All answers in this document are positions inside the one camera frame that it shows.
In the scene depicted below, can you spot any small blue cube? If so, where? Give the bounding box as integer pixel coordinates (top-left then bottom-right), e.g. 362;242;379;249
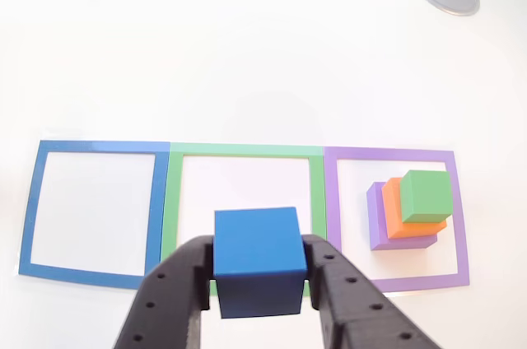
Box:
212;206;310;320

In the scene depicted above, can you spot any green square block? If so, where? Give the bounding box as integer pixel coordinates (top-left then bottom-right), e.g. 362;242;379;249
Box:
399;169;455;225

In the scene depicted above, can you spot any blue square frame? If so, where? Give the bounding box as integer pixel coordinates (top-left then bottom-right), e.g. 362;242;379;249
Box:
18;139;171;291

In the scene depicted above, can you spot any green square frame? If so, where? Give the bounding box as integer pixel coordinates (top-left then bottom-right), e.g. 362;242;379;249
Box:
160;142;329;297

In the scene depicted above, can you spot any purple square frame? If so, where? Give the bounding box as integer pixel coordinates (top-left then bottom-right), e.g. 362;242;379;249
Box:
324;146;472;294

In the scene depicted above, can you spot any orange square block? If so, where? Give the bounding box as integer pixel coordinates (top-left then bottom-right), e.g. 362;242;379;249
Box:
381;176;448;240

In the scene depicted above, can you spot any purple square block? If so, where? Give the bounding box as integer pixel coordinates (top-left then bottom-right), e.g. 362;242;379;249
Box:
366;180;439;252

